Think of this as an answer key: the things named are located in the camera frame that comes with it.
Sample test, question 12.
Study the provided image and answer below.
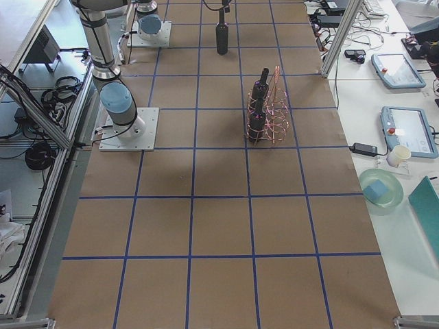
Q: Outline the black wine bottle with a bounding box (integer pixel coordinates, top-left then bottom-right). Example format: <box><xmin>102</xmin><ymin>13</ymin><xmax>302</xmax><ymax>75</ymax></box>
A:
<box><xmin>215</xmin><ymin>6</ymin><xmax>228</xmax><ymax>55</ymax></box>

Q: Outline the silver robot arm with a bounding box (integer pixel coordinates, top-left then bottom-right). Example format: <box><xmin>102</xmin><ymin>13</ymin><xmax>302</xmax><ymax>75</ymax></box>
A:
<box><xmin>71</xmin><ymin>1</ymin><xmax>145</xmax><ymax>140</ymax></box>
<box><xmin>135</xmin><ymin>1</ymin><xmax>230</xmax><ymax>40</ymax></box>

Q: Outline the black bottle in basket rear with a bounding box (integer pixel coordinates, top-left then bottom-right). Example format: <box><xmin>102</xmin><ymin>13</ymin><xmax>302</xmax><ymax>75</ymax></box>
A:
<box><xmin>251</xmin><ymin>68</ymin><xmax>269</xmax><ymax>101</ymax></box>

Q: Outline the black bottle in basket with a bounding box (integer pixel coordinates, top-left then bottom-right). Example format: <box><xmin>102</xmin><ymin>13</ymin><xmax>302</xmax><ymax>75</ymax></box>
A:
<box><xmin>251</xmin><ymin>68</ymin><xmax>269</xmax><ymax>101</ymax></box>
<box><xmin>248</xmin><ymin>98</ymin><xmax>266</xmax><ymax>143</ymax></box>

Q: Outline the black bottle in basket front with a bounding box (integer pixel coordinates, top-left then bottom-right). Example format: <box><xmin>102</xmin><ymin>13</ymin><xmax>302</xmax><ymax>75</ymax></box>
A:
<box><xmin>248</xmin><ymin>98</ymin><xmax>266</xmax><ymax>143</ymax></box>

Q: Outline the power strip with lights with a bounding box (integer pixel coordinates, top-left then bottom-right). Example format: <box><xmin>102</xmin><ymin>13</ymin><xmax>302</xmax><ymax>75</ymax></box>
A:
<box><xmin>311</xmin><ymin>23</ymin><xmax>326</xmax><ymax>53</ymax></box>

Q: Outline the black power brick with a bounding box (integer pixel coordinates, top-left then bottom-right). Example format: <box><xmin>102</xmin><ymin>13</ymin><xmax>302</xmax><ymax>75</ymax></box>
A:
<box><xmin>315</xmin><ymin>15</ymin><xmax>343</xmax><ymax>28</ymax></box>

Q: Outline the grey control box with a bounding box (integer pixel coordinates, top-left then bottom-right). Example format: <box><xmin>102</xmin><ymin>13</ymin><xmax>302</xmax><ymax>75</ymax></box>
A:
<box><xmin>19</xmin><ymin>25</ymin><xmax>60</xmax><ymax>73</ymax></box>

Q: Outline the far blue teach pendant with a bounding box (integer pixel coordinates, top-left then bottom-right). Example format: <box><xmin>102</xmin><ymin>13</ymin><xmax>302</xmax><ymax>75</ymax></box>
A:
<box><xmin>371</xmin><ymin>53</ymin><xmax>426</xmax><ymax>89</ymax></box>

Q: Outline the blue teach pendant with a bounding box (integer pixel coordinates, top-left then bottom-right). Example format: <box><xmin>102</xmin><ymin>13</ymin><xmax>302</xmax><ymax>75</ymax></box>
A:
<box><xmin>371</xmin><ymin>53</ymin><xmax>426</xmax><ymax>89</ymax></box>
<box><xmin>380</xmin><ymin>106</ymin><xmax>438</xmax><ymax>158</ymax></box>

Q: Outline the black power adapter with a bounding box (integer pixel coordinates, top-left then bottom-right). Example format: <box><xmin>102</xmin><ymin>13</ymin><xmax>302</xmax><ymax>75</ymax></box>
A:
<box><xmin>349</xmin><ymin>143</ymin><xmax>378</xmax><ymax>157</ymax></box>

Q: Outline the near blue teach pendant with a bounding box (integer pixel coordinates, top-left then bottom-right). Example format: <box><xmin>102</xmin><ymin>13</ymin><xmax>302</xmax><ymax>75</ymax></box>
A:
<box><xmin>380</xmin><ymin>106</ymin><xmax>438</xmax><ymax>158</ymax></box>

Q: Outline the white paper cup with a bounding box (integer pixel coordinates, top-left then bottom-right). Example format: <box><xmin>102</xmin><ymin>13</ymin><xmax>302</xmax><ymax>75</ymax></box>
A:
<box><xmin>386</xmin><ymin>145</ymin><xmax>412</xmax><ymax>167</ymax></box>

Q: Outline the blue foam cube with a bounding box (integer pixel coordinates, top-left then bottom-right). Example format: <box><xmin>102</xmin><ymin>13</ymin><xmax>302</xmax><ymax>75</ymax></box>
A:
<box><xmin>363</xmin><ymin>180</ymin><xmax>390</xmax><ymax>202</ymax></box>

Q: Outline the green glass plate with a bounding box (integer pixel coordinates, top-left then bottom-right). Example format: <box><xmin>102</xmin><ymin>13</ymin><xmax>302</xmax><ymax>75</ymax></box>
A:
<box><xmin>359</xmin><ymin>169</ymin><xmax>404</xmax><ymax>216</ymax></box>

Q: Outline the white crumpled cloth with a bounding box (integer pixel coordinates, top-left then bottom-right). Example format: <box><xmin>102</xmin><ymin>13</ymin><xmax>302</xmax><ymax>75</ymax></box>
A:
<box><xmin>0</xmin><ymin>190</ymin><xmax>25</xmax><ymax>258</ymax></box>

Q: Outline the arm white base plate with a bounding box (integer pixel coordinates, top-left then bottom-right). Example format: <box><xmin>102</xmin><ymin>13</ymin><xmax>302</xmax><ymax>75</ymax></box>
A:
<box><xmin>99</xmin><ymin>108</ymin><xmax>159</xmax><ymax>151</ymax></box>
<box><xmin>128</xmin><ymin>21</ymin><xmax>172</xmax><ymax>48</ymax></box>

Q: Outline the copper wire wine basket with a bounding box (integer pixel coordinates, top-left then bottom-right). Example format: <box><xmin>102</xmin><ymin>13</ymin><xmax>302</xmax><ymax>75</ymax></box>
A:
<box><xmin>246</xmin><ymin>65</ymin><xmax>289</xmax><ymax>144</ymax></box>

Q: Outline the aluminium frame post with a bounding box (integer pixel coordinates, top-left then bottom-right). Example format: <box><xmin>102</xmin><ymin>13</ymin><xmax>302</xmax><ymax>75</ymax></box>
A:
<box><xmin>320</xmin><ymin>0</ymin><xmax>362</xmax><ymax>78</ymax></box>

